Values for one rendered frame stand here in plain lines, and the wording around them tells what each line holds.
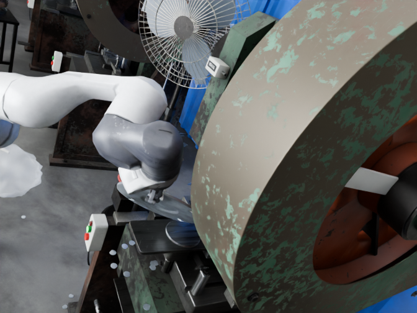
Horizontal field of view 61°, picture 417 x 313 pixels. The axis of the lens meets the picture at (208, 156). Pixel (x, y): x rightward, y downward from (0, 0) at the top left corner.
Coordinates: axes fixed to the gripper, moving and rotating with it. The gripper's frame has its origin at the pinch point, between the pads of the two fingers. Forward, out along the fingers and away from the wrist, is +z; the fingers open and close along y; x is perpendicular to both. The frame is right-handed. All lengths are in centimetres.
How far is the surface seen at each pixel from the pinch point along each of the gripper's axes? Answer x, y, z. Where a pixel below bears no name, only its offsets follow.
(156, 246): -4.4, -12.4, 17.0
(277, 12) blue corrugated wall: -18, 192, 114
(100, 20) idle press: 74, 93, 68
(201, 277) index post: -20.6, -16.2, 13.6
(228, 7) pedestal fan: 7, 93, 25
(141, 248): -0.3, -14.6, 14.7
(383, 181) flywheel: -40, 7, -41
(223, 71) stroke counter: -3.8, 37.9, -10.0
